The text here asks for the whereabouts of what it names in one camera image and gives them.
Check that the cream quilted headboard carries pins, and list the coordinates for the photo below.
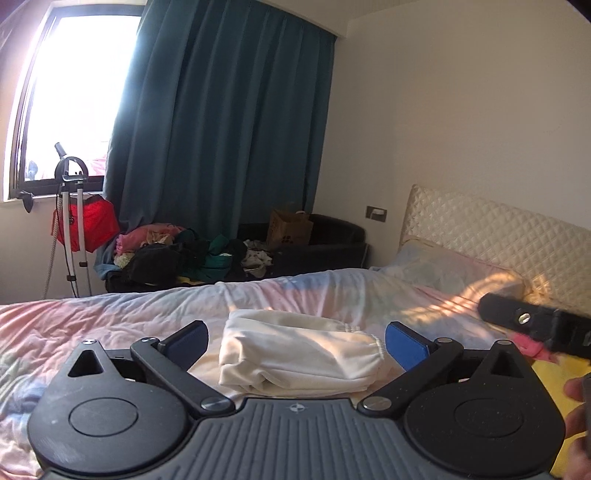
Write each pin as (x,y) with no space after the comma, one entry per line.
(552,255)

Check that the black armchair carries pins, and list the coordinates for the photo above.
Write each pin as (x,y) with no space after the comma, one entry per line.
(334,244)

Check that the window with dark frame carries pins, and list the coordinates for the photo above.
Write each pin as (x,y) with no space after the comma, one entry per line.
(73,66)

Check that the teal curtain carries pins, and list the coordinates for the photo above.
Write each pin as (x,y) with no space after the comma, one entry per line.
(222,118)

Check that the yellow cloth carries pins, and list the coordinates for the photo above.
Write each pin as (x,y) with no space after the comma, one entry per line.
(554,377)

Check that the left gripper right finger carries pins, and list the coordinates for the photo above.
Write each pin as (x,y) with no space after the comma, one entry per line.
(425,363)

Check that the pink cloth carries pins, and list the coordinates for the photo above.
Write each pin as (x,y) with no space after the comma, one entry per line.
(532,349)

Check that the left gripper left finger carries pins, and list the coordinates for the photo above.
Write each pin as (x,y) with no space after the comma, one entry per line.
(165,364)

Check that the wall switch plate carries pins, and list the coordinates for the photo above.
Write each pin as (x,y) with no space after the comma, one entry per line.
(376,214)

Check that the brown paper bag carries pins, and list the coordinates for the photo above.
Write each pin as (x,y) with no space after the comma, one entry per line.
(288,229)

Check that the person's right hand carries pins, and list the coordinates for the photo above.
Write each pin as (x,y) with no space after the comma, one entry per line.
(577,422)

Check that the cream white garment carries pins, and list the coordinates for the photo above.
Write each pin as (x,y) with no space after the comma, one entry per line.
(283,354)

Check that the pastel pink blue bedspread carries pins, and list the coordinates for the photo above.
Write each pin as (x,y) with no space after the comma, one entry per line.
(37,337)

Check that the red bag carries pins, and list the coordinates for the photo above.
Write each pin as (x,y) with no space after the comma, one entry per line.
(99,223)

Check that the silver tripod stand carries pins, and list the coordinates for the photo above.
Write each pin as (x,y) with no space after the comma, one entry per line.
(71,173)

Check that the pile of colourful clothes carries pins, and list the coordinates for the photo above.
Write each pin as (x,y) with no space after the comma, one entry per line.
(164,256)

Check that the pastel pillow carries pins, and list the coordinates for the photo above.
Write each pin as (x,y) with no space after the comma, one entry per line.
(423,263)

